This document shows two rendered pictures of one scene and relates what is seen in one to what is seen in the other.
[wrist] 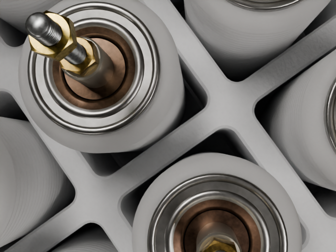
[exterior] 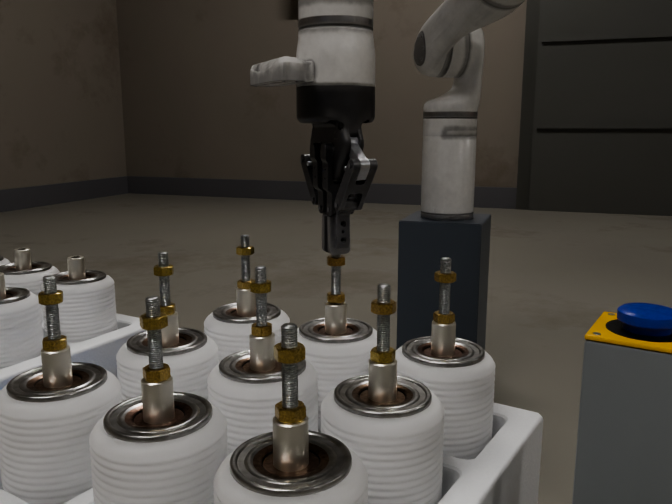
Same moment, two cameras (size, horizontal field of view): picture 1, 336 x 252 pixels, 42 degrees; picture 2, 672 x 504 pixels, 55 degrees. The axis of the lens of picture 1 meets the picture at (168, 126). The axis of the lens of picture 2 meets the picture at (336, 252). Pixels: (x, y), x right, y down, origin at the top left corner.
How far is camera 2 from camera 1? 0.60 m
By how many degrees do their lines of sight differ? 84
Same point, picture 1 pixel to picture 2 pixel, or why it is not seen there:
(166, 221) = (335, 338)
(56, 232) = not seen: hidden behind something
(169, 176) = (311, 346)
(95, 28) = (237, 367)
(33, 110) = (301, 379)
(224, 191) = (308, 330)
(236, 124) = not seen: hidden behind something
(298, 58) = not seen: hidden behind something
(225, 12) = (209, 347)
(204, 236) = (330, 309)
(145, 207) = (333, 348)
